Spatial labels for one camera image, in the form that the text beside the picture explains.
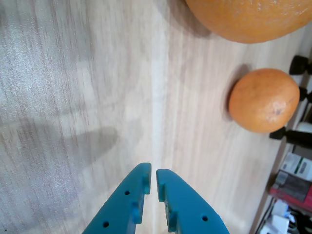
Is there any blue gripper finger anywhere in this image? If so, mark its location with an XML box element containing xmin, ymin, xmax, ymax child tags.
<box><xmin>156</xmin><ymin>168</ymin><xmax>230</xmax><ymax>234</ymax></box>
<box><xmin>82</xmin><ymin>162</ymin><xmax>152</xmax><ymax>234</ymax></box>

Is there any small orange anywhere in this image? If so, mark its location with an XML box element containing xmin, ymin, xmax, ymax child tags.
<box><xmin>228</xmin><ymin>68</ymin><xmax>300</xmax><ymax>134</ymax></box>

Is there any large orange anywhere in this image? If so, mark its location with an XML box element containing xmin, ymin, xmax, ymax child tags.
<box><xmin>184</xmin><ymin>0</ymin><xmax>312</xmax><ymax>44</ymax></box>

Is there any white power adapter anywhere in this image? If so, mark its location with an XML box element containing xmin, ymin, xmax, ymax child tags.
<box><xmin>262</xmin><ymin>214</ymin><xmax>294</xmax><ymax>234</ymax></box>

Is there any red grey box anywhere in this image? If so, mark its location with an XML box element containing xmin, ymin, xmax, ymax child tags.
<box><xmin>270</xmin><ymin>170</ymin><xmax>312</xmax><ymax>203</ymax></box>

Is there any white green cardboard box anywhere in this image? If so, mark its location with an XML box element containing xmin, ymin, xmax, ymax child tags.
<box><xmin>280</xmin><ymin>152</ymin><xmax>312</xmax><ymax>181</ymax></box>

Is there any black tripod leg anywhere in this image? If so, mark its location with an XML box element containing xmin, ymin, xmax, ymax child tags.
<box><xmin>269</xmin><ymin>128</ymin><xmax>312</xmax><ymax>147</ymax></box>

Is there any black tripod knob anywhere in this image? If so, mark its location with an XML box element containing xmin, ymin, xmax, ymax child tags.
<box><xmin>289</xmin><ymin>55</ymin><xmax>312</xmax><ymax>75</ymax></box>

